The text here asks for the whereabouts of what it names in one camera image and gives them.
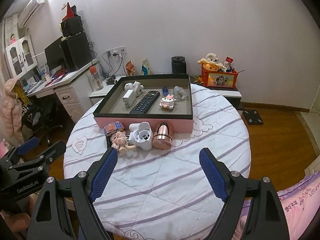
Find pink padded jacket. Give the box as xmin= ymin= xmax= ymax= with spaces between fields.
xmin=0 ymin=78 xmax=24 ymax=146

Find white glass-door cabinet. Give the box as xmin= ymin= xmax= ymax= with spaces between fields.
xmin=5 ymin=35 xmax=38 ymax=79

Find colourful block toy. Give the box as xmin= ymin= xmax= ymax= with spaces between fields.
xmin=103 ymin=121 xmax=125 ymax=137

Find white skull plush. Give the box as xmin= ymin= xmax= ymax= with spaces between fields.
xmin=205 ymin=53 xmax=221 ymax=64

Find white desk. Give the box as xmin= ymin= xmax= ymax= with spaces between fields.
xmin=26 ymin=58 xmax=101 ymax=124

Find pink and white block toy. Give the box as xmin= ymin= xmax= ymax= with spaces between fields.
xmin=160 ymin=94 xmax=178 ymax=111

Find orange snack bag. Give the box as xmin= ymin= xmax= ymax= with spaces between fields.
xmin=125 ymin=60 xmax=136 ymax=76

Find red triangular sign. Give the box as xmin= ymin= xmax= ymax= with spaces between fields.
xmin=62 ymin=2 xmax=77 ymax=21

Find black computer tower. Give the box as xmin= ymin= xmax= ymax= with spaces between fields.
xmin=60 ymin=33 xmax=93 ymax=72

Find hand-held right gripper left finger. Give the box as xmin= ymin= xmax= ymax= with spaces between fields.
xmin=26 ymin=147 xmax=119 ymax=240

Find rose gold metal cup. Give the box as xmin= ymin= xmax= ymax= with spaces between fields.
xmin=152 ymin=122 xmax=174 ymax=149

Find blue snack bag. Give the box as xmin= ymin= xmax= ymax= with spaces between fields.
xmin=140 ymin=57 xmax=153 ymax=76

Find pink box with black rim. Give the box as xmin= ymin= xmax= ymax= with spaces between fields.
xmin=93 ymin=74 xmax=194 ymax=134

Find white door frame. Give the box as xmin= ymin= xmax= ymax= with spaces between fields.
xmin=308 ymin=79 xmax=320 ymax=113

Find black floor scale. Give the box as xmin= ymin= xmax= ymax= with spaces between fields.
xmin=242 ymin=108 xmax=265 ymax=126

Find black cylindrical speaker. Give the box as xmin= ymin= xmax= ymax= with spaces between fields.
xmin=171 ymin=56 xmax=188 ymax=75

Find white wall socket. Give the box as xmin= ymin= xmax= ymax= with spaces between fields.
xmin=105 ymin=46 xmax=126 ymax=57

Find pink printed bedding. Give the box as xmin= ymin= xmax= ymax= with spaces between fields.
xmin=232 ymin=170 xmax=320 ymax=240

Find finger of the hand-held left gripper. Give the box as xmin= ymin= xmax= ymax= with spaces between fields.
xmin=0 ymin=137 xmax=40 ymax=167
xmin=11 ymin=140 xmax=67 ymax=175

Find clear bottle with red lid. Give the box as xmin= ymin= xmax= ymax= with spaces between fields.
xmin=89 ymin=66 xmax=104 ymax=91

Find pink pig figurine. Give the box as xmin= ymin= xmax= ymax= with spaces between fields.
xmin=111 ymin=130 xmax=137 ymax=154

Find black monitor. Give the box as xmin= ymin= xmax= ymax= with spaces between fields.
xmin=44 ymin=37 xmax=66 ymax=72

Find white power adapter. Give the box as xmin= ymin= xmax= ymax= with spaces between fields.
xmin=122 ymin=91 xmax=136 ymax=109

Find white handheld device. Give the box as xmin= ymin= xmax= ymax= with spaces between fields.
xmin=128 ymin=121 xmax=153 ymax=151

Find small black box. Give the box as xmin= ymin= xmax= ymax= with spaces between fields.
xmin=60 ymin=15 xmax=84 ymax=38

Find orange printed crate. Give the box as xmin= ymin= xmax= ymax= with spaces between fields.
xmin=201 ymin=66 xmax=239 ymax=89

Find black office chair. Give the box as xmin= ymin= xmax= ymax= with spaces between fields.
xmin=22 ymin=99 xmax=63 ymax=146

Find black remote control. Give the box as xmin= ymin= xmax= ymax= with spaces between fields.
xmin=129 ymin=90 xmax=161 ymax=114

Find white air conditioner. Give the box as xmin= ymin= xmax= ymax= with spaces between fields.
xmin=18 ymin=0 xmax=47 ymax=28

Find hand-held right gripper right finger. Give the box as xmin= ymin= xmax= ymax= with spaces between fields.
xmin=199 ymin=147 xmax=290 ymax=240

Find white elephant figurine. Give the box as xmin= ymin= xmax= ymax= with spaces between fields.
xmin=124 ymin=80 xmax=145 ymax=98

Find yellow plush toy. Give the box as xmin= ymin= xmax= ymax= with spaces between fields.
xmin=198 ymin=58 xmax=226 ymax=73

